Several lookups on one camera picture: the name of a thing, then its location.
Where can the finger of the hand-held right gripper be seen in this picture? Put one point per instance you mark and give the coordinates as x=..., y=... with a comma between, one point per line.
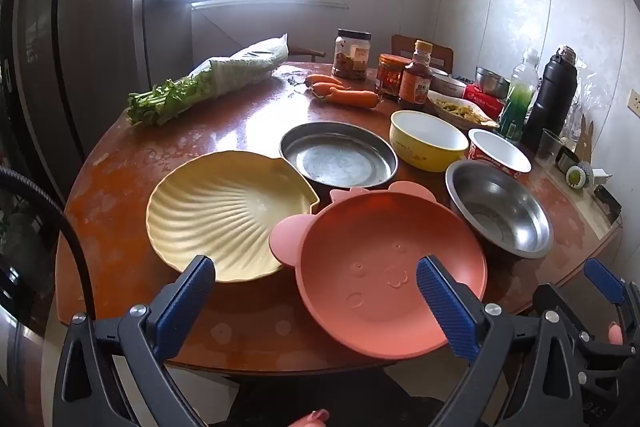
x=602, y=277
x=554, y=296

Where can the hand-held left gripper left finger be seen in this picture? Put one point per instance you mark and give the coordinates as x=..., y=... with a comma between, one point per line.
x=186, y=302

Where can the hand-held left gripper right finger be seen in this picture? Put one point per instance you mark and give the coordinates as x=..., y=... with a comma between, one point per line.
x=445, y=307

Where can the pink bear-shaped plate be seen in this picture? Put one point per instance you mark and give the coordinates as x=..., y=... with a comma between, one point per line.
x=360, y=257

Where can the yellow shell-shaped plate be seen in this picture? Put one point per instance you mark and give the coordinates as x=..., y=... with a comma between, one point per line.
x=235, y=212

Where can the large steel bowl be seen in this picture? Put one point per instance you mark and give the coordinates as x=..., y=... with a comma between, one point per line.
x=495, y=207

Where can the red paper noodle cup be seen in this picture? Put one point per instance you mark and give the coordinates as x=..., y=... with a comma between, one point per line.
x=500, y=147

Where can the yellow bowl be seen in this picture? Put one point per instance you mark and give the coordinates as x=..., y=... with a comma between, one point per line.
x=425, y=132

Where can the round steel pan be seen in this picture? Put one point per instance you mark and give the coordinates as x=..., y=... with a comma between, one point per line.
x=337, y=157

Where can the person's right hand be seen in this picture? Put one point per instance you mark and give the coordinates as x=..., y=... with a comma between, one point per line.
x=615, y=333

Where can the person's left hand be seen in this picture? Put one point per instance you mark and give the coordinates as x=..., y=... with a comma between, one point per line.
x=310, y=419

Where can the small black box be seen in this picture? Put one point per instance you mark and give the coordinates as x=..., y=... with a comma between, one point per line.
x=607, y=204

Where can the white charger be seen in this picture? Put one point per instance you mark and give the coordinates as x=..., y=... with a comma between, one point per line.
x=601, y=176

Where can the green and white round object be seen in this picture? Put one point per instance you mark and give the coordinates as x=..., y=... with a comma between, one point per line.
x=577, y=175

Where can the small black cup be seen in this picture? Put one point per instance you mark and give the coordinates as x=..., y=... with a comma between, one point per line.
x=567, y=159

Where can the clear plastic bag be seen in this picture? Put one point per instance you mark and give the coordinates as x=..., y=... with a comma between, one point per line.
x=580, y=107

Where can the black thermos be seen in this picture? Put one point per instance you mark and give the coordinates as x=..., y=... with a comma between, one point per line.
x=550, y=97

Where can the green drink bottle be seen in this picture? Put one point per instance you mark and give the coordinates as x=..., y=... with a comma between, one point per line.
x=517, y=102

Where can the white dish of food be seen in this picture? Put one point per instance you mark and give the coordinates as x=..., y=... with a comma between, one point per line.
x=460, y=109

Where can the red box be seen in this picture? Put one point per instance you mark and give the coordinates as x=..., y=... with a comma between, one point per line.
x=487, y=103

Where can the white bowl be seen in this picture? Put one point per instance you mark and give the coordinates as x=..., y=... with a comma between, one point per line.
x=450, y=83

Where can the small steel container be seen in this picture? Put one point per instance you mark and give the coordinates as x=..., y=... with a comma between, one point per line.
x=492, y=79

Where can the dark sauce jar red label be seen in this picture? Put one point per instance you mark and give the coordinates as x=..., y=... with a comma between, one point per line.
x=416, y=82

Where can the large carrot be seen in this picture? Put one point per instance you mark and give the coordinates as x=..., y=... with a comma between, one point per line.
x=352, y=97

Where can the red-lidded sauce jar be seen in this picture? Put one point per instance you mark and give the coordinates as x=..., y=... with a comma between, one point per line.
x=390, y=77

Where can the celery in plastic bag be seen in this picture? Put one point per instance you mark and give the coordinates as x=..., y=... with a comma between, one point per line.
x=235, y=67

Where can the small carrot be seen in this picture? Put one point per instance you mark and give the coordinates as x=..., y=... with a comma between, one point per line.
x=322, y=88
x=322, y=79

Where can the wooden chair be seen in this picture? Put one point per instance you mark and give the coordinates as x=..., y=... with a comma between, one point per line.
x=440, y=52

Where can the black-lidded pickle jar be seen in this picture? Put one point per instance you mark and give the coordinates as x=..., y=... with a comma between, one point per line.
x=351, y=54

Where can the wooden chair armrest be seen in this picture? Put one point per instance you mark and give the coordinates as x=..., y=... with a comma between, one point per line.
x=307, y=53

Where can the grey refrigerator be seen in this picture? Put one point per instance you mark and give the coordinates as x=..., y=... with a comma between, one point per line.
x=110, y=7

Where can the wall socket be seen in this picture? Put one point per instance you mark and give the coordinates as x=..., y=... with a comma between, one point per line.
x=635, y=103

